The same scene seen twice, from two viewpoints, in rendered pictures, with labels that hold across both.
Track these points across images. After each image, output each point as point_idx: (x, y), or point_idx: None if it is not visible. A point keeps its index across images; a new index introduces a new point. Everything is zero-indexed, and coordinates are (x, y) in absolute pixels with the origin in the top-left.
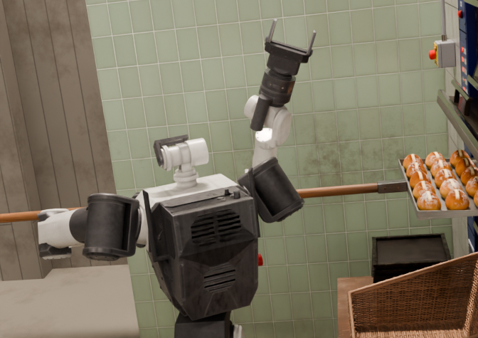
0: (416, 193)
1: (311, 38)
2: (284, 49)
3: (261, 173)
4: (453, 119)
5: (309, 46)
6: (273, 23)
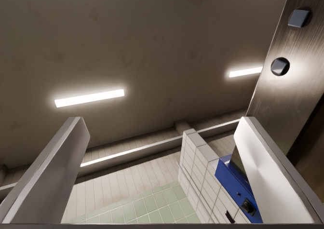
0: None
1: (258, 132)
2: (136, 225)
3: None
4: None
5: (287, 169)
6: (66, 123)
